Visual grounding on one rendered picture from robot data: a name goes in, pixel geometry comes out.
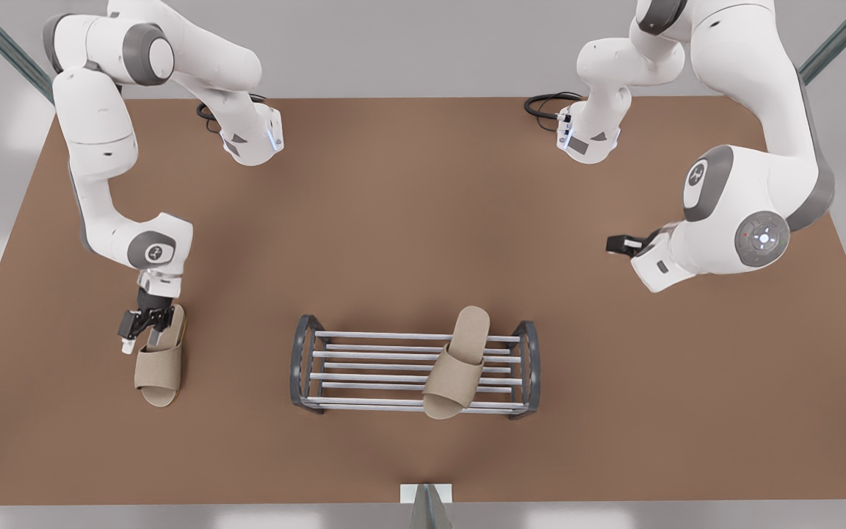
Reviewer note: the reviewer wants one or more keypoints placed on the beige slipper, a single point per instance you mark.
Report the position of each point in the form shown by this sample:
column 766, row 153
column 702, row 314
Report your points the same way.
column 458, row 363
column 162, row 361

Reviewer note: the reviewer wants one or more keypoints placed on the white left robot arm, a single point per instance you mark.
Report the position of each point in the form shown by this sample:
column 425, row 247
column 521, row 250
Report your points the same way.
column 750, row 184

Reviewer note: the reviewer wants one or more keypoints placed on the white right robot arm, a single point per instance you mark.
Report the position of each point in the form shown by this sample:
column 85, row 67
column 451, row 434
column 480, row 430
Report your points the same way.
column 96, row 125

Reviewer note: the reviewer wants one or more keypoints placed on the grey metal shoe rack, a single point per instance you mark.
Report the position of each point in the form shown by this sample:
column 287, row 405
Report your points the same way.
column 364, row 367

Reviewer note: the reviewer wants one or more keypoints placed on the silver frame post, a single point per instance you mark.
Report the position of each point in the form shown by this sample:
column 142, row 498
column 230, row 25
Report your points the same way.
column 429, row 508
column 4, row 48
column 838, row 37

